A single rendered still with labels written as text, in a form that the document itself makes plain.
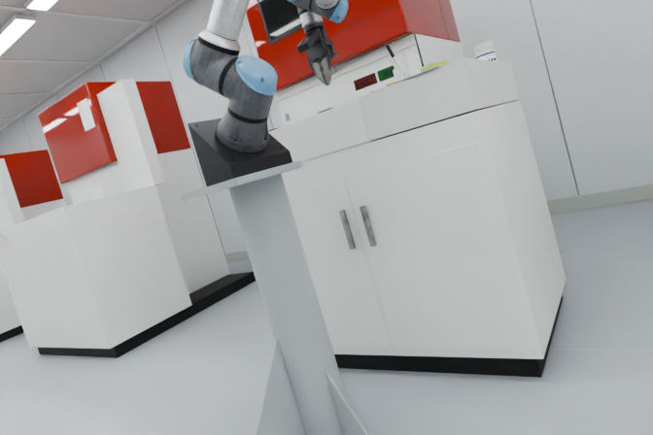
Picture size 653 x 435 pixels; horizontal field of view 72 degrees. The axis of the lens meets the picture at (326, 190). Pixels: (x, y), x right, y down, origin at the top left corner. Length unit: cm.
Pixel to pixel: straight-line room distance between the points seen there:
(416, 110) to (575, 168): 219
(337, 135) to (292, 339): 66
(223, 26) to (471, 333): 115
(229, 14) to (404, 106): 56
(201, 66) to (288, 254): 57
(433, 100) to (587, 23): 215
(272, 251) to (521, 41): 258
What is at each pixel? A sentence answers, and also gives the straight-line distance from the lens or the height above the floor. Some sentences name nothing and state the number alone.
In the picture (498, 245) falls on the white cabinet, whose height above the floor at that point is 43.
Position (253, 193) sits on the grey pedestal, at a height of 77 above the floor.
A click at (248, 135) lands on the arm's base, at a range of 128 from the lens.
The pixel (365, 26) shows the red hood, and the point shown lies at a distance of 211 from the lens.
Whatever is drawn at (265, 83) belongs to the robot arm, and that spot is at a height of 104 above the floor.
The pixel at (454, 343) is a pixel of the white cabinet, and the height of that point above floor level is 13.
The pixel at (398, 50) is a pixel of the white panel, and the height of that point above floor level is 118.
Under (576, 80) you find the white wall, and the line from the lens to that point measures 340.
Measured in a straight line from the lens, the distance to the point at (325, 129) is 154.
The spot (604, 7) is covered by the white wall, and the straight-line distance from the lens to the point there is 342.
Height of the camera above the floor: 80
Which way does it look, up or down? 4 degrees down
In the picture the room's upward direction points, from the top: 16 degrees counter-clockwise
